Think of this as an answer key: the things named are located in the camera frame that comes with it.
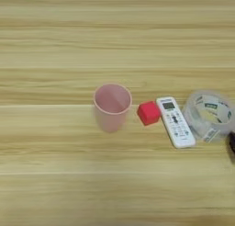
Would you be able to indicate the pink plastic cup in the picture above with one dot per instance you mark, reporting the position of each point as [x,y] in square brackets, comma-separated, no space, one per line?
[111,121]

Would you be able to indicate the red cube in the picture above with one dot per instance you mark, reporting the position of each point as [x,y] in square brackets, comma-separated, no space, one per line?
[149,113]

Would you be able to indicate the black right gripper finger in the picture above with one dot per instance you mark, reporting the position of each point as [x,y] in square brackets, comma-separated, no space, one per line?
[232,143]

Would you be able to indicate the clear adhesive tape roll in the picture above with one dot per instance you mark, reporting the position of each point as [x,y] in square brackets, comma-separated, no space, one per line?
[195,119]

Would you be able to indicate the white remote control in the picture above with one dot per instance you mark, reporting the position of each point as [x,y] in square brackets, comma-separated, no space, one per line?
[176,122]

